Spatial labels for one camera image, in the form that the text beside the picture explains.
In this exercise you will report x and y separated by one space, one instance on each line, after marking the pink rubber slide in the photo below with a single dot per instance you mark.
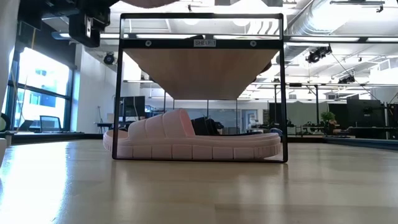
149 3
186 149

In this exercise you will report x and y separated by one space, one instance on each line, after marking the black rubber slide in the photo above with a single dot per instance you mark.
206 126

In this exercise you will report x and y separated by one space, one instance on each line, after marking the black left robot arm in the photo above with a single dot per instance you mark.
40 12

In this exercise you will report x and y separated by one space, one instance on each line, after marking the white shelf label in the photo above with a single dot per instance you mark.
204 43

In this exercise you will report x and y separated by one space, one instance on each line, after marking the round black ceiling device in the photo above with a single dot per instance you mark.
109 58

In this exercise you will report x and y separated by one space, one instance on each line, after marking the black computer monitor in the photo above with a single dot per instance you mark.
132 106

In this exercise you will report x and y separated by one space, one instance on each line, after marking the black track spotlight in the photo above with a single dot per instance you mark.
317 54

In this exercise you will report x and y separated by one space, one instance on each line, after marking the long ceiling light strip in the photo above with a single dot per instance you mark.
326 39

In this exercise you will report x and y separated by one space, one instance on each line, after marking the green potted room plant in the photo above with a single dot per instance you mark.
328 118

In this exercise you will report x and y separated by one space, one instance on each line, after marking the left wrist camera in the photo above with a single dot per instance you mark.
88 26

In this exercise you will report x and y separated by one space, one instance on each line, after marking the black aluminium table frame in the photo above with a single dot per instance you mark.
62 137

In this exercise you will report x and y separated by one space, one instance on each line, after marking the wooden shelf with black frame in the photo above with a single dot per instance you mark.
202 77

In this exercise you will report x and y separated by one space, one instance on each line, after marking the silver ceiling duct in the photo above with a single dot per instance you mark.
317 18

